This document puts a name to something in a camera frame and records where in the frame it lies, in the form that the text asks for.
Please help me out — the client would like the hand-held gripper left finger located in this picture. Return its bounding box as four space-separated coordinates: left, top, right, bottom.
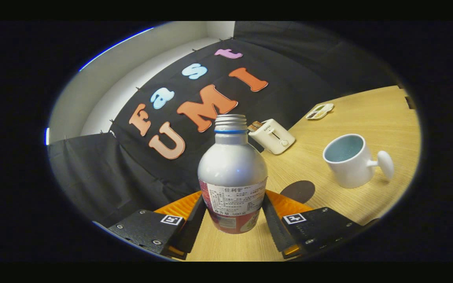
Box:
109 191 206 260

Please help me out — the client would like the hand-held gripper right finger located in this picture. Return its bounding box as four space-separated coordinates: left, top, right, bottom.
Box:
262 190 380 259

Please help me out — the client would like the dark brown round coaster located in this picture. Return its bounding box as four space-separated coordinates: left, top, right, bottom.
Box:
280 180 316 204

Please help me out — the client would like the silver bottle with red label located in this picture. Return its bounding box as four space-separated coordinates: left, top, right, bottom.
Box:
197 114 268 234

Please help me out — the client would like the white cup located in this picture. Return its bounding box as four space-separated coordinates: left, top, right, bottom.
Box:
323 134 395 189

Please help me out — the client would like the white toaster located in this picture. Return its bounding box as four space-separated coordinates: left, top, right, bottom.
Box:
248 119 296 155

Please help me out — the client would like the white divided tray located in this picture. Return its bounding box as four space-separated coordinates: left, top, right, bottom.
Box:
306 103 334 120

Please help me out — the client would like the wooden table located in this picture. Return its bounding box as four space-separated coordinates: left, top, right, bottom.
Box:
185 85 422 262

